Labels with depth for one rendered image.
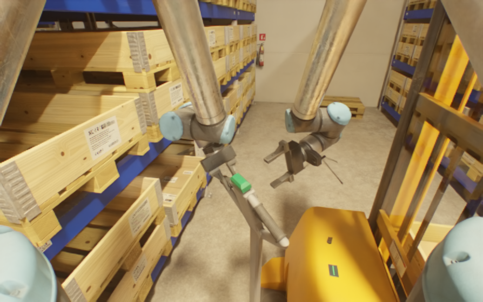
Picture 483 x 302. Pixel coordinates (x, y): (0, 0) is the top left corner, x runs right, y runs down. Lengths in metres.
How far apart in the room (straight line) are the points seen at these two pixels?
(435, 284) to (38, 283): 0.33
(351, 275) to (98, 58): 1.78
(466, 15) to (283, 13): 5.90
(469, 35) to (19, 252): 0.60
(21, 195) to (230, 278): 1.66
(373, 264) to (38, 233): 1.39
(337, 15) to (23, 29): 0.56
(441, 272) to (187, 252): 2.32
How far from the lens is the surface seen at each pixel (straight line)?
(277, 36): 6.35
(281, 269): 1.87
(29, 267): 0.27
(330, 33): 0.66
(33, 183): 1.10
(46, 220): 1.17
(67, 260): 1.72
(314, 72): 0.73
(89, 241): 1.76
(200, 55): 0.57
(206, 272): 2.33
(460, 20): 0.53
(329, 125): 0.93
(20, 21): 0.45
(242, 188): 0.79
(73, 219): 1.34
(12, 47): 0.44
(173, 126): 0.77
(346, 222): 1.53
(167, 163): 2.83
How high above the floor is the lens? 1.89
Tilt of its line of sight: 28 degrees down
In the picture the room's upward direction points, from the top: 1 degrees counter-clockwise
